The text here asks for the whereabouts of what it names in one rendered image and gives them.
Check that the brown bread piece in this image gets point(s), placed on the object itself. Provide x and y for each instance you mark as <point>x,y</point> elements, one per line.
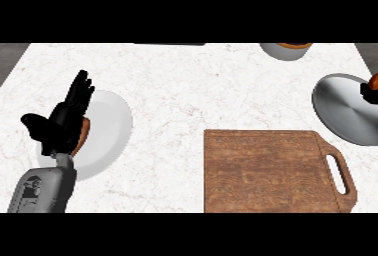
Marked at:
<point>84,133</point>

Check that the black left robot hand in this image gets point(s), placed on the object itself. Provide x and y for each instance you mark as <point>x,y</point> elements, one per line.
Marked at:
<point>60,126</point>

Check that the grey round cup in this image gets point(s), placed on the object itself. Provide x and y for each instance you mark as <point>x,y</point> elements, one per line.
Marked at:
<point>285,54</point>

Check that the white oval plate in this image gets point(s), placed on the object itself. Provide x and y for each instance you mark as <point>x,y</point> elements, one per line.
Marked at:
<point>107,133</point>

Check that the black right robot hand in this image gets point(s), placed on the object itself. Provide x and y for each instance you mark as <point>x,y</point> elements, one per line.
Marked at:
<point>369,94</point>

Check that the silver metal pan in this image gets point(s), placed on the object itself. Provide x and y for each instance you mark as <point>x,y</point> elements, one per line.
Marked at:
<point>341,113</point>

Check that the brown wooden cutting board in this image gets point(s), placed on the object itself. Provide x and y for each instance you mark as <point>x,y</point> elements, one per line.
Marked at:
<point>265,170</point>

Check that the brown round food piece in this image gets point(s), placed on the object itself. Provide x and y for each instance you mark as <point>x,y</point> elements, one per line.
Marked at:
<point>293,45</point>

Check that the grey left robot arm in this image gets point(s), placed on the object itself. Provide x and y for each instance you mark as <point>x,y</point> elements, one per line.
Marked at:
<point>41,190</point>

